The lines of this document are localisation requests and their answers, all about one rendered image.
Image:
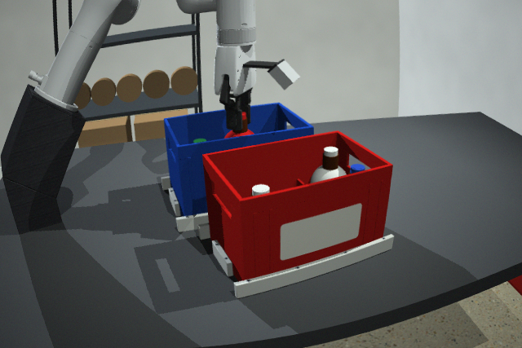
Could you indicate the red plastic crate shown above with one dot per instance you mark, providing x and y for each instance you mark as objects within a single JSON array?
[{"x": 292, "y": 224}]

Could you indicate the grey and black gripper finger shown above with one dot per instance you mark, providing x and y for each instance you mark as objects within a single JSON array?
[
  {"x": 245, "y": 103},
  {"x": 233, "y": 112}
]

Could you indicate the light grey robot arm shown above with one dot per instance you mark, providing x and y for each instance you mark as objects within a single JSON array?
[{"x": 235, "y": 22}]

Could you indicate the white bottle with brown label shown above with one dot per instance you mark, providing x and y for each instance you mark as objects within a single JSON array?
[{"x": 329, "y": 168}]

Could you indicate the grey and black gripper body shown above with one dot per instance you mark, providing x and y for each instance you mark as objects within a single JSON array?
[{"x": 229, "y": 59}]

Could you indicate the blue plastic crate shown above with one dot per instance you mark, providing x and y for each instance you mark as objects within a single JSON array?
[{"x": 268, "y": 122}]

